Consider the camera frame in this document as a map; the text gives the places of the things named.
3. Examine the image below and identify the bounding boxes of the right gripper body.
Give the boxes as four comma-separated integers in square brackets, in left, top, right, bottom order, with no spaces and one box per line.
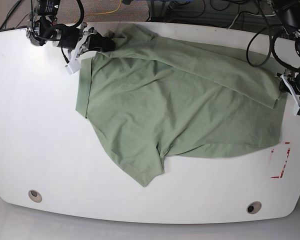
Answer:
[68,22,98,64]

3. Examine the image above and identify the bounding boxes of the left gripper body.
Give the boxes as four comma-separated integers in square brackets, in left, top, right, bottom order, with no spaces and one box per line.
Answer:
[276,69,300,106]

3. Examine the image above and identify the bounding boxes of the green polo t-shirt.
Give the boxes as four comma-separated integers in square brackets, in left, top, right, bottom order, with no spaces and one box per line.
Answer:
[76,24,287,187]

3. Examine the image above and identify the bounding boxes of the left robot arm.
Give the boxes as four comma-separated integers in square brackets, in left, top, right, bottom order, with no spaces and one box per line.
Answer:
[246,0,300,116]

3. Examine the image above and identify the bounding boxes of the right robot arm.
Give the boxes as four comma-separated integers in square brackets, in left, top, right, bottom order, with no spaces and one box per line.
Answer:
[26,0,116,66]

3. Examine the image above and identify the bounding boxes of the red tape rectangle marking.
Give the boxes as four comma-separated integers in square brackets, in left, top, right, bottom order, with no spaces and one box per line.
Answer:
[268,141,291,179]

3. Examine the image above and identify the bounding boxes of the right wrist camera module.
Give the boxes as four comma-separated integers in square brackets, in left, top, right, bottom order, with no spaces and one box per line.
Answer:
[65,59,82,75]

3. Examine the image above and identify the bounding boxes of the yellow cable on floor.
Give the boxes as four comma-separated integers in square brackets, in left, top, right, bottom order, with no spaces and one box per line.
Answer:
[74,0,123,24]

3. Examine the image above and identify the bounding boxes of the white cable on floor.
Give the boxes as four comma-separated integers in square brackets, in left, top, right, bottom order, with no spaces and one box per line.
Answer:
[226,12,276,30]

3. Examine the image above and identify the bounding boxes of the right table cable grommet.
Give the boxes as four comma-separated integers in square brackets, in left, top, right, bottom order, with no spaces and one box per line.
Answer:
[246,201,262,215]

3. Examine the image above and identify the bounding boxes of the table cable grommet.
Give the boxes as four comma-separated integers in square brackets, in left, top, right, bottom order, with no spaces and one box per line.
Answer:
[28,190,43,203]
[246,201,262,215]

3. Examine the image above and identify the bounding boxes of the left table cable grommet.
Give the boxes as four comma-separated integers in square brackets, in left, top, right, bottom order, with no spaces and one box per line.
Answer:
[28,190,43,203]

